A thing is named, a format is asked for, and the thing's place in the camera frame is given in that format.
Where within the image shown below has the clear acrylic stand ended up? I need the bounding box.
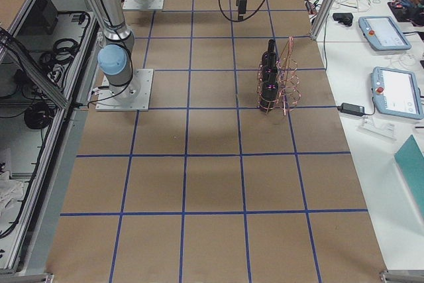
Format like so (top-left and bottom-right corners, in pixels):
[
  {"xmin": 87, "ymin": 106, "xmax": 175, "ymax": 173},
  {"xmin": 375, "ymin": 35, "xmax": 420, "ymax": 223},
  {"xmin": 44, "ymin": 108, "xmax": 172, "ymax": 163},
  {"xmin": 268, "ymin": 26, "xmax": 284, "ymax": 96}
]
[{"xmin": 357, "ymin": 115, "xmax": 396, "ymax": 141}]

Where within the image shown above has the teal folder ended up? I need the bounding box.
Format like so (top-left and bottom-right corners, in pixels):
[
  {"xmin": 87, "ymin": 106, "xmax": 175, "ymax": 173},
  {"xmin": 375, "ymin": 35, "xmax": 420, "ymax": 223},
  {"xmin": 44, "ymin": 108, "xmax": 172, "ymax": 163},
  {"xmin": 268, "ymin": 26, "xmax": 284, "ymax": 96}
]
[{"xmin": 394, "ymin": 135, "xmax": 423, "ymax": 210}]

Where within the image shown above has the blue teach pendant near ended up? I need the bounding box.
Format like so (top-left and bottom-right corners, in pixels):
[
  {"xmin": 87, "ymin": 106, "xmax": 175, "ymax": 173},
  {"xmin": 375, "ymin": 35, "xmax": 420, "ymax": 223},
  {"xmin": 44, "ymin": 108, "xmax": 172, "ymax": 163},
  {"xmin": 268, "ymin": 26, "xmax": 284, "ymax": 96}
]
[{"xmin": 371, "ymin": 67, "xmax": 423, "ymax": 120}]

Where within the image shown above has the blue teach pendant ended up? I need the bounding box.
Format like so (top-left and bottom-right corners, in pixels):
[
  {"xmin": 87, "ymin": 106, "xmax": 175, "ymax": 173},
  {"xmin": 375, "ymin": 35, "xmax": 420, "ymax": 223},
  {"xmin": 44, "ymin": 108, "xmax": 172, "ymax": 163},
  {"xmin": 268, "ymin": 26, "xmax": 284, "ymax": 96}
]
[
  {"xmin": 358, "ymin": 16, "xmax": 411, "ymax": 51},
  {"xmin": 371, "ymin": 67, "xmax": 423, "ymax": 120}
]

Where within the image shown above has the dark wine bottle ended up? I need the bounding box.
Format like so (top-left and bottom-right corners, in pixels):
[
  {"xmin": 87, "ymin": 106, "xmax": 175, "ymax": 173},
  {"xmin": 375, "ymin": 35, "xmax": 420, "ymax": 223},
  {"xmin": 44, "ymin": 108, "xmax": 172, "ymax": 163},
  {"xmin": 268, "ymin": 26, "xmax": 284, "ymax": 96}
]
[
  {"xmin": 261, "ymin": 64, "xmax": 278, "ymax": 84},
  {"xmin": 261, "ymin": 39, "xmax": 276, "ymax": 69},
  {"xmin": 259, "ymin": 80, "xmax": 278, "ymax": 113}
]

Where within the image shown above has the blue teach pendant far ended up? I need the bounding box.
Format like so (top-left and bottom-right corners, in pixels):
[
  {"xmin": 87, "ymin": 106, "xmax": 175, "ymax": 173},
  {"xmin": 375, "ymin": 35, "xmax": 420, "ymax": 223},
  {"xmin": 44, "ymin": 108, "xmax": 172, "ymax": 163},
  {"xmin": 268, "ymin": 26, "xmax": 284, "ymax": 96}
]
[{"xmin": 358, "ymin": 16, "xmax": 411, "ymax": 51}]

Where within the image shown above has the black cable coil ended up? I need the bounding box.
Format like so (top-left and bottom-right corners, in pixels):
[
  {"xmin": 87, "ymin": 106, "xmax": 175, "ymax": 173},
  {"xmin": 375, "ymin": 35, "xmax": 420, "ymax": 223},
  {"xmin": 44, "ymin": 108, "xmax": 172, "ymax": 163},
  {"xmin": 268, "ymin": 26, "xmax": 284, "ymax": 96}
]
[{"xmin": 23, "ymin": 101, "xmax": 51, "ymax": 131}]

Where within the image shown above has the black handheld device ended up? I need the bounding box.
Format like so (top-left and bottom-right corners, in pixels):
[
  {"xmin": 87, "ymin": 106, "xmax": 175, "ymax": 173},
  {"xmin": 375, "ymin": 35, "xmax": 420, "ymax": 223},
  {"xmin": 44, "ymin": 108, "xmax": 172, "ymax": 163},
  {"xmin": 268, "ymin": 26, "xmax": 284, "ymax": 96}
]
[{"xmin": 333, "ymin": 13, "xmax": 353, "ymax": 27}]

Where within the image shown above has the black power adapter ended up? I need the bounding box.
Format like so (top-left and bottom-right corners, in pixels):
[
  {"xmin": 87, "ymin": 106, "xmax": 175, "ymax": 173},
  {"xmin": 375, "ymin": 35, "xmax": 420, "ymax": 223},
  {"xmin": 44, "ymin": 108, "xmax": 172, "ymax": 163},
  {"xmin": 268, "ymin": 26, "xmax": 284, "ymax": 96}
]
[{"xmin": 337, "ymin": 103, "xmax": 365, "ymax": 117}]

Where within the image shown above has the copper wire bottle basket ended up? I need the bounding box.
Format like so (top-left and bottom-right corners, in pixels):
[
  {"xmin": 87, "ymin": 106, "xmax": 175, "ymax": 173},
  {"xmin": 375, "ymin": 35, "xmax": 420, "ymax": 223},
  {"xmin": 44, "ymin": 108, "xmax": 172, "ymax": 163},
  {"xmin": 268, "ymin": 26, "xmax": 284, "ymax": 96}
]
[{"xmin": 256, "ymin": 37, "xmax": 301, "ymax": 115}]

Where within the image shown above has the dark wine bottle front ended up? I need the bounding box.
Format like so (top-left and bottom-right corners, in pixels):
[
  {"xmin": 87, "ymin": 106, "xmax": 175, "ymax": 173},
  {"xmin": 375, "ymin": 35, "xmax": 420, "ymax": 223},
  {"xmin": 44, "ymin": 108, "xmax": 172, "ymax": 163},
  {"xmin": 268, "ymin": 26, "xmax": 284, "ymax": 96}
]
[{"xmin": 259, "ymin": 80, "xmax": 278, "ymax": 113}]

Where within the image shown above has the white crumpled cloth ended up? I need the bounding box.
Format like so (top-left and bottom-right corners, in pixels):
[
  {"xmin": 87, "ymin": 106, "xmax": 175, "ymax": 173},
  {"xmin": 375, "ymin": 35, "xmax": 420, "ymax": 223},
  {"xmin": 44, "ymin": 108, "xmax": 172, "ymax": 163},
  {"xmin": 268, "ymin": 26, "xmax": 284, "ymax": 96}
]
[{"xmin": 1, "ymin": 171, "xmax": 24, "ymax": 214}]

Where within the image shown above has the aluminium frame post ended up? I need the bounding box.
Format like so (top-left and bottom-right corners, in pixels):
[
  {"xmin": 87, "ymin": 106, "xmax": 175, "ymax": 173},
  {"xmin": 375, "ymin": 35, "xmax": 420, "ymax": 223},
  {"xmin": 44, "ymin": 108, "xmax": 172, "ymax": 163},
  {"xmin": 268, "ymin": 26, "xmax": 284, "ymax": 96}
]
[{"xmin": 309, "ymin": 0, "xmax": 351, "ymax": 40}]

